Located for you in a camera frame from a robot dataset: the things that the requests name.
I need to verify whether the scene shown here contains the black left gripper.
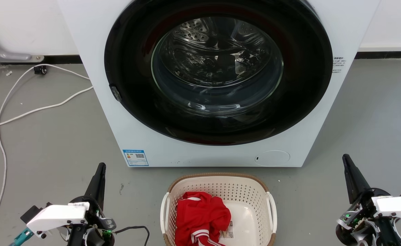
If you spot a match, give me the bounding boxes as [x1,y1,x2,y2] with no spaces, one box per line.
[67,163,116,246]

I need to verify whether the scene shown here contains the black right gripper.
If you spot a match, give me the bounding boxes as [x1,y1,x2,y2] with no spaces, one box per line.
[335,154,401,246]

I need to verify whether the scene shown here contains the cream perforated laundry basket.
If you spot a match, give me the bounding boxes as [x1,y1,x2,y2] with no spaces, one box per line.
[160,173,277,246]

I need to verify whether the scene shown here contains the blue energy label sticker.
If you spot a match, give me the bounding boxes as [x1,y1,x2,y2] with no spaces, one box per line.
[123,149,149,167]

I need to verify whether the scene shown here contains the round white filter cover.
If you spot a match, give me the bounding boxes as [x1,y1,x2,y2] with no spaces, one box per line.
[255,150,290,167]

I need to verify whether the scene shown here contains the black round washer door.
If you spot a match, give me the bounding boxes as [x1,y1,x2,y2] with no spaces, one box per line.
[104,0,333,146]

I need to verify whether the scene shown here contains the red garment with white stripes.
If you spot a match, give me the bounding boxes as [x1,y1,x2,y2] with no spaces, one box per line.
[175,192,232,246]

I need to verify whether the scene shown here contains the small printed text label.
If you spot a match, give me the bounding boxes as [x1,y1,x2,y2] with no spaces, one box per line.
[332,57,346,73]

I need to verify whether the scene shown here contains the small printed garment tag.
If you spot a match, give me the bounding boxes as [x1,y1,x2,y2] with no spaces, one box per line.
[220,220,234,238]

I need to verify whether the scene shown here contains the white front-load washing machine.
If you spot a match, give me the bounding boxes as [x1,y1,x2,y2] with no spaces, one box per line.
[58,0,381,168]

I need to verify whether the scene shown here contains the grey floor pipe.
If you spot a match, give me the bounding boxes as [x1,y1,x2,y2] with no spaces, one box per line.
[0,26,45,63]

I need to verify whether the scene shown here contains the steel washer drum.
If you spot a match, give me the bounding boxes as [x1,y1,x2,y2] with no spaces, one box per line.
[158,17,283,89]

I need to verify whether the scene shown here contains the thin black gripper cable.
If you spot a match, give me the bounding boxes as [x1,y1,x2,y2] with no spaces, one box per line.
[114,225,150,246]

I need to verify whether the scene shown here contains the white power cable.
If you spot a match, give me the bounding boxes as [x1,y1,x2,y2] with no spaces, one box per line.
[0,86,94,132]

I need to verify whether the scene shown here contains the long looping white cable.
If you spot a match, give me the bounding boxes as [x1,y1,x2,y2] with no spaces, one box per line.
[0,64,90,244]

